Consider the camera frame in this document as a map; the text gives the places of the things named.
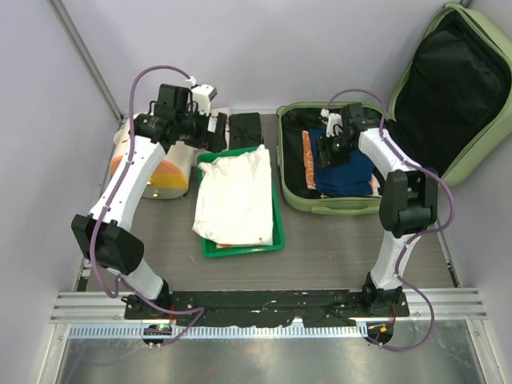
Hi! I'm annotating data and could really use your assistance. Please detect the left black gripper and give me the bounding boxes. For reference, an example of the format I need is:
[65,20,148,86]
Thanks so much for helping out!
[176,105,226,153]

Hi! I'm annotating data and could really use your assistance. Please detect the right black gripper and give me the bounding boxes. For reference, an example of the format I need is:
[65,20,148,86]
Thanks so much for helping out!
[314,131,354,171]

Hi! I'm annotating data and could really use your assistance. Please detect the orange cartoon print towel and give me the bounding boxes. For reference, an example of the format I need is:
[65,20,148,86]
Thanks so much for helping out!
[302,130,380,198]

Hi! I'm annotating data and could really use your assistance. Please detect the blue garment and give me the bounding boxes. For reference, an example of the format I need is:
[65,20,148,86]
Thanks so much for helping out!
[308,128,374,198]

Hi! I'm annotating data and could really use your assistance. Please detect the cream round drawer cabinet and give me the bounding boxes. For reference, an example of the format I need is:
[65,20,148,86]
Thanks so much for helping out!
[110,122,195,200]

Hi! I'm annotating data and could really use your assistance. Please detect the white garment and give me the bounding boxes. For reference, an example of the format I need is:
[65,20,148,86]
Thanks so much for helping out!
[191,144,275,247]

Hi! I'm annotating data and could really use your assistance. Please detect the floral orange cloth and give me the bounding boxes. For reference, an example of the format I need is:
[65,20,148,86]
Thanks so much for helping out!
[215,243,236,249]

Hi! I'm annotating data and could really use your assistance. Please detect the green plastic tray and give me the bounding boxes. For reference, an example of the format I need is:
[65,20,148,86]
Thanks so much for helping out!
[196,146,286,259]

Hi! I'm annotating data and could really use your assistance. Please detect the green hard-shell suitcase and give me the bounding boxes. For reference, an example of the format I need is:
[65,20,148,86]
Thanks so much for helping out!
[277,3,511,215]

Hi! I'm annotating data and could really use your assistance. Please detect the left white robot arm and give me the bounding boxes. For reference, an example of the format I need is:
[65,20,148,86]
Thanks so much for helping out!
[71,84,227,319]

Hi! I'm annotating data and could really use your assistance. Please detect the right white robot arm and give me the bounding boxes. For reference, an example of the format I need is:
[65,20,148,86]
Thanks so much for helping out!
[316,103,438,316]

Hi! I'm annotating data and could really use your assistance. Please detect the patterned cloth placemat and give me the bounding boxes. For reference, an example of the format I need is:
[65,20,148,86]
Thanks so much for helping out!
[207,107,231,139]

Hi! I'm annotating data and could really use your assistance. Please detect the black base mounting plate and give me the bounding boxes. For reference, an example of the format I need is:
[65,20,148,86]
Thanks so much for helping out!
[122,290,410,328]

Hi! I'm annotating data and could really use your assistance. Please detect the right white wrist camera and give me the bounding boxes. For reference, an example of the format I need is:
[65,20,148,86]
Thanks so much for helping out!
[320,109,343,138]

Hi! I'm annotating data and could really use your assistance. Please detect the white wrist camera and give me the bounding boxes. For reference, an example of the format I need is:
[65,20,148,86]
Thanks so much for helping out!
[186,77,218,116]
[320,109,343,138]

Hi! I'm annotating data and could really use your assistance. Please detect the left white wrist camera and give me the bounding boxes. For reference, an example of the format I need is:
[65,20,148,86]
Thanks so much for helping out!
[186,77,218,116]

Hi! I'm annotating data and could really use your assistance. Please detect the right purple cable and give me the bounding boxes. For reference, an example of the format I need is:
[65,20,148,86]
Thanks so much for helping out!
[326,88,457,353]

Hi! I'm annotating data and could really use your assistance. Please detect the purple cable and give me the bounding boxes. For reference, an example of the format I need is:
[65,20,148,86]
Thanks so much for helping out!
[75,65,205,346]
[326,88,457,353]

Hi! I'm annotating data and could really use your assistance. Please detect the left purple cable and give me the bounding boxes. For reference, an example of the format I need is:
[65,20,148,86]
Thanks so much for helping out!
[75,65,205,346]

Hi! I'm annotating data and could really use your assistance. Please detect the white slotted cable duct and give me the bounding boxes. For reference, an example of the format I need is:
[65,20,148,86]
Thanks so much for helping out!
[68,322,367,340]

